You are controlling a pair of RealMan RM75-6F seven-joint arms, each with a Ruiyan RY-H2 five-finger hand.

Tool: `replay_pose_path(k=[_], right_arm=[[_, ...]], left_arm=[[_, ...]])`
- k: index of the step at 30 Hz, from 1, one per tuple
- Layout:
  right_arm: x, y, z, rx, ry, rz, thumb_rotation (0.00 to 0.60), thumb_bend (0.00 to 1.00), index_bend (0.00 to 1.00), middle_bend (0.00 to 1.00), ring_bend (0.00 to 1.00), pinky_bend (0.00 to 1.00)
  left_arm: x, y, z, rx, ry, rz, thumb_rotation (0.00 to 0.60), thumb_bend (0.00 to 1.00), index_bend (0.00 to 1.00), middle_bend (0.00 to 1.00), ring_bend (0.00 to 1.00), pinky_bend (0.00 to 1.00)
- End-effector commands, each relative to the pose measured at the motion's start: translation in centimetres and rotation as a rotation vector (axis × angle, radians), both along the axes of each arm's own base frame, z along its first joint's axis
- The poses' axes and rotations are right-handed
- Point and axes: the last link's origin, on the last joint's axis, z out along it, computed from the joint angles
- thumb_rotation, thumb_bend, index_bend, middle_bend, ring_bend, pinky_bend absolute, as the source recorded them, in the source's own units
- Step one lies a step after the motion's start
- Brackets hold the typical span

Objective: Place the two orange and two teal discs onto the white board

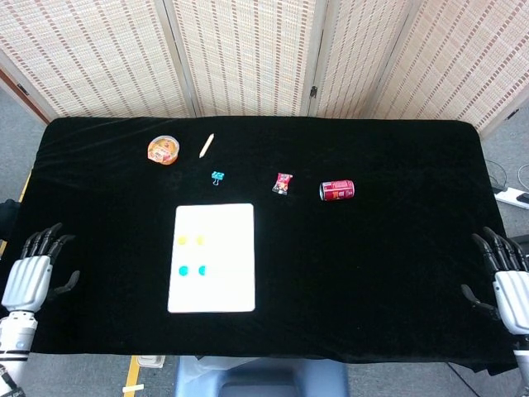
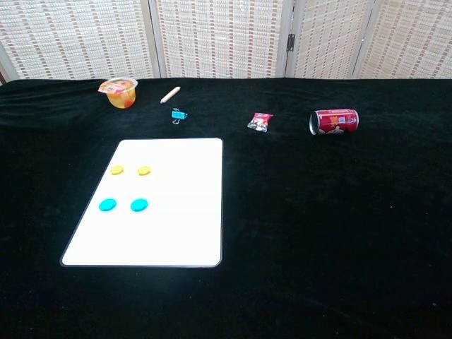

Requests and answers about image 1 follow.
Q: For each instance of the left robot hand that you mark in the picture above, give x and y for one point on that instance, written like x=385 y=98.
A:
x=27 y=281

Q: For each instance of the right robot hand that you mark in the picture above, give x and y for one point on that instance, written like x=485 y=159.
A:
x=514 y=297

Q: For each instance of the cyan disc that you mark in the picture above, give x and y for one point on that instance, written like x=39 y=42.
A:
x=183 y=271
x=202 y=270

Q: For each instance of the yellow disc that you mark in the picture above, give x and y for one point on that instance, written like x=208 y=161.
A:
x=200 y=240
x=182 y=240

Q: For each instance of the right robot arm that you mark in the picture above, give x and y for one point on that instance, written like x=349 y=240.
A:
x=522 y=368

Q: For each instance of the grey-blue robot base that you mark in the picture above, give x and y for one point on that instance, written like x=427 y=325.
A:
x=260 y=378

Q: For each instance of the black bulky object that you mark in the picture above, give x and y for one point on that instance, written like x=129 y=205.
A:
x=6 y=215

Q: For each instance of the white power strip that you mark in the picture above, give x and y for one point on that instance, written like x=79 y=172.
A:
x=512 y=195

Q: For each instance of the yellow floor tape line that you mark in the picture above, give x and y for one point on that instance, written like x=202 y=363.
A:
x=132 y=376

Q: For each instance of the small white box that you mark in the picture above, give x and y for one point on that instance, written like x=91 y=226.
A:
x=151 y=360

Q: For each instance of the white tape strip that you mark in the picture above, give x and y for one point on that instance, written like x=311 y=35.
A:
x=133 y=388

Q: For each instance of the black velvet tablecloth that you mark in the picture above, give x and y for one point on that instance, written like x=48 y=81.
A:
x=351 y=269

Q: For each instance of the orange jelly cup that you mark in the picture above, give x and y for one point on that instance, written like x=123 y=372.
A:
x=163 y=151

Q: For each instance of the black screen hinge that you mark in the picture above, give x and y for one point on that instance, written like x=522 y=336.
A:
x=22 y=89
x=313 y=92

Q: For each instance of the white magnetic board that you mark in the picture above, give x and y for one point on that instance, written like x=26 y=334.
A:
x=227 y=256

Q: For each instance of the red soda can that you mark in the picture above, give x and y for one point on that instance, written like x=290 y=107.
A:
x=338 y=190

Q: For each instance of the teal binder clip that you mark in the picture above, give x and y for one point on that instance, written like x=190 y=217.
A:
x=217 y=177

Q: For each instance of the wooden pencil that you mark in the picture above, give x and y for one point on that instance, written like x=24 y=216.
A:
x=206 y=145

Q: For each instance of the bamboo screen panel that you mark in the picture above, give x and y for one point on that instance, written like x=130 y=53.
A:
x=244 y=54
x=91 y=58
x=355 y=58
x=467 y=62

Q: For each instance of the red snack packet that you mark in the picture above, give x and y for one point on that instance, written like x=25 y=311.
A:
x=282 y=183

